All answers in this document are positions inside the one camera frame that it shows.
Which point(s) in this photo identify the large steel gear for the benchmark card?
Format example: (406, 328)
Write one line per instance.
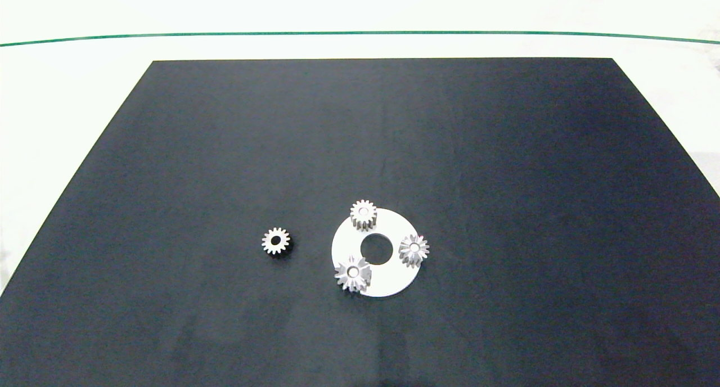
(363, 275)

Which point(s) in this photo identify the small steel gear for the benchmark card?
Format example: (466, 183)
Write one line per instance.
(284, 242)
(422, 247)
(370, 212)

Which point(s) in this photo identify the round white plate with pins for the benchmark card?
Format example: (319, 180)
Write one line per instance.
(389, 278)

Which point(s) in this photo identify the dark blue mat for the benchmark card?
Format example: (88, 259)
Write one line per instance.
(506, 179)

